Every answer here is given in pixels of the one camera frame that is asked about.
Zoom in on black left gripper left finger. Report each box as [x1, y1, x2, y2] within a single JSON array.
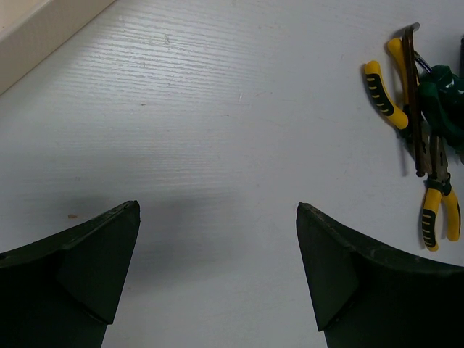
[[1, 201, 140, 347]]

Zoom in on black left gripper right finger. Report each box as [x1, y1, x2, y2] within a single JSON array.
[[296, 203, 463, 347]]

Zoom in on green handled diagonal cutters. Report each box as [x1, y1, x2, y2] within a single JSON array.
[[418, 82, 463, 162]]

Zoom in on green stubby screwdriver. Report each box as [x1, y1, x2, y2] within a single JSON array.
[[415, 52, 463, 113]]

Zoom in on long dark hex key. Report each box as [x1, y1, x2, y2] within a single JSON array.
[[389, 22, 426, 177]]

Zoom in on yellow combination pliers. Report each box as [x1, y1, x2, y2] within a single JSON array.
[[420, 133, 461, 252]]

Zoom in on yellow needle nose pliers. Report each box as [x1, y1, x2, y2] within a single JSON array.
[[363, 37, 436, 171]]

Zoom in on cream divided plastic tray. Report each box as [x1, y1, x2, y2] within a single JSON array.
[[1, 0, 113, 93]]

